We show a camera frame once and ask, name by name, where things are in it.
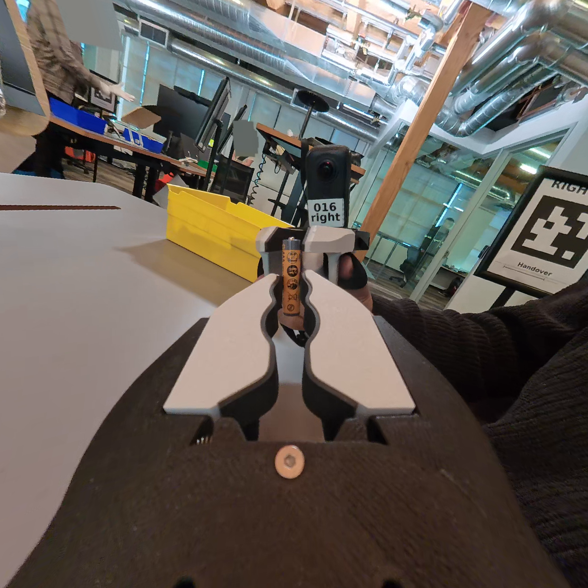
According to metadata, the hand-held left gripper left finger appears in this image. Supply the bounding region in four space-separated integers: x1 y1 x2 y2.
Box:
164 273 281 419

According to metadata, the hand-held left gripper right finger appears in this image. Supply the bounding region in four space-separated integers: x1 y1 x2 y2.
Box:
302 269 417 419

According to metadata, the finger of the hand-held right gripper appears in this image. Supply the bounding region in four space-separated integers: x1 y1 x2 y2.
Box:
257 227 295 276
303 224 355 274

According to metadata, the orange battery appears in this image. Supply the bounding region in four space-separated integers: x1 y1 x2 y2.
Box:
281 236 305 330

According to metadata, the person's right forearm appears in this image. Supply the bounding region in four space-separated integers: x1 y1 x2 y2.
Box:
371 276 588 588

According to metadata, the person's right hand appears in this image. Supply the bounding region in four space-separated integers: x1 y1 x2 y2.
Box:
338 253 375 315

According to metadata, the yellow storage bin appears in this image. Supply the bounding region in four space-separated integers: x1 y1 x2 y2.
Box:
166 183 296 284

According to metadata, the wooden top standing desk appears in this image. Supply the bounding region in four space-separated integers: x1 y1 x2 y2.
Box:
253 122 368 217

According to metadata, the black monitor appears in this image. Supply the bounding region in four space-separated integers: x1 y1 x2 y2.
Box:
156 78 235 157

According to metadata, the long wooden desk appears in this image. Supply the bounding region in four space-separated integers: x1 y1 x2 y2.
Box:
51 115 218 201

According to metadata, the black white marker sign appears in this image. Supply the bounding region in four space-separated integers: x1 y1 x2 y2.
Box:
473 166 588 297

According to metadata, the blue parts tray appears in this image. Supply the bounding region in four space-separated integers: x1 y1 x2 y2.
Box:
49 96 168 154

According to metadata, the coiled cable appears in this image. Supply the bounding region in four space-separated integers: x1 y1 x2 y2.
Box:
258 147 274 201

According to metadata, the silver ventilation duct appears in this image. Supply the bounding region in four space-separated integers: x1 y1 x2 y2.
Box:
441 0 588 138
120 0 432 106

